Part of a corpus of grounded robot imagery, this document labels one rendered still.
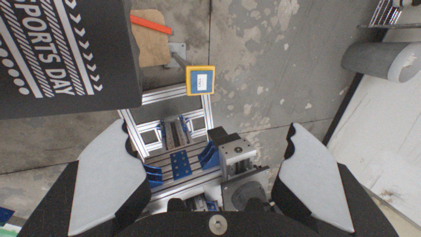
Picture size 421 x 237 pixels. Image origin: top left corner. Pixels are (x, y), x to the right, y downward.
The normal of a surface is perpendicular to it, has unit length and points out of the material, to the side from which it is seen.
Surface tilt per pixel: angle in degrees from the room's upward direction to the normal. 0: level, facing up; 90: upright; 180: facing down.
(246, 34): 0
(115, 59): 0
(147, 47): 1
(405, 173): 90
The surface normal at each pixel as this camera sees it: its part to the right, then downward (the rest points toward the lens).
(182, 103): 0.32, 0.47
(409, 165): -0.95, 0.12
